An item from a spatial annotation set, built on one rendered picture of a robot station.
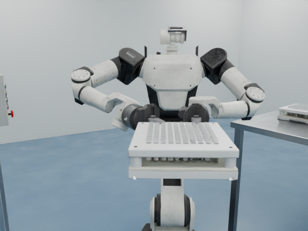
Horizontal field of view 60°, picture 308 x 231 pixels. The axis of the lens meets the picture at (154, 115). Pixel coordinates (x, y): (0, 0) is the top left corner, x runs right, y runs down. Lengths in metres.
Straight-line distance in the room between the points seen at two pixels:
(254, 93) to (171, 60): 0.39
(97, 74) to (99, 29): 3.47
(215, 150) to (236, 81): 0.67
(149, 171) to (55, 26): 4.00
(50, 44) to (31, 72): 0.50
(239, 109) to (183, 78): 0.29
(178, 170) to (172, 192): 0.64
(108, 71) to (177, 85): 0.32
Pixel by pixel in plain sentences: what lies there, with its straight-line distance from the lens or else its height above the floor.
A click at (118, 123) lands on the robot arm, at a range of 0.99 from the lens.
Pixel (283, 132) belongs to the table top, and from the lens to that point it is 1.53.
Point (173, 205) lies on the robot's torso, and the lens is 1.23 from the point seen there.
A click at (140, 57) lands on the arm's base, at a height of 1.27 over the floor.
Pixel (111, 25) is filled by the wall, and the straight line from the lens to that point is 4.72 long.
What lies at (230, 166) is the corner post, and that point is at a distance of 0.63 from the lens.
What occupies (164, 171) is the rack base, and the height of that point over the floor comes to 1.02.
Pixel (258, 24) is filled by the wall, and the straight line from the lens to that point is 6.11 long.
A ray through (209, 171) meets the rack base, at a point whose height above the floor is 1.02.
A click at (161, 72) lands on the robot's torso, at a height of 1.20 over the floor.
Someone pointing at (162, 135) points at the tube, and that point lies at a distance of 0.66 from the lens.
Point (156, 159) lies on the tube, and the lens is 0.64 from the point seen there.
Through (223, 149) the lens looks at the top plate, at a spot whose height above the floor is 1.07.
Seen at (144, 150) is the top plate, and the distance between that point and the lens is 0.59.
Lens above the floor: 1.27
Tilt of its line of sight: 13 degrees down
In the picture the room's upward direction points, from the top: straight up
